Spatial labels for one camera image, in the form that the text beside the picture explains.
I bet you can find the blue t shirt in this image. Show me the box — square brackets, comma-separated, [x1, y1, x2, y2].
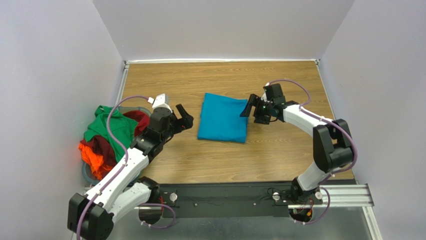
[197, 93, 248, 144]

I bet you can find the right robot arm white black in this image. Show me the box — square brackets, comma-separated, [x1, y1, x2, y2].
[240, 83, 358, 203]

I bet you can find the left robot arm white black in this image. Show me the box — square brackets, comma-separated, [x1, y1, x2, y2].
[67, 104, 194, 240]

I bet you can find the dark red t shirt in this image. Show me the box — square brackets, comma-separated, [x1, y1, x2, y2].
[79, 110, 151, 174]

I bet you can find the green t shirt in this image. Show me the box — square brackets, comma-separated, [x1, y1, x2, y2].
[83, 105, 138, 161]

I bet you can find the orange t shirt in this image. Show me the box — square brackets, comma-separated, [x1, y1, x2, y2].
[78, 143, 114, 180]

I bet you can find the grey laundry basket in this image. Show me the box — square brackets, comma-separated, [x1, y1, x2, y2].
[81, 106, 152, 186]

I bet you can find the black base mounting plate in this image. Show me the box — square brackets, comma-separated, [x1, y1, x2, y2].
[138, 181, 324, 225]

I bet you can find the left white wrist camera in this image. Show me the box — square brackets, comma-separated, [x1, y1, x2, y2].
[147, 93, 173, 114]

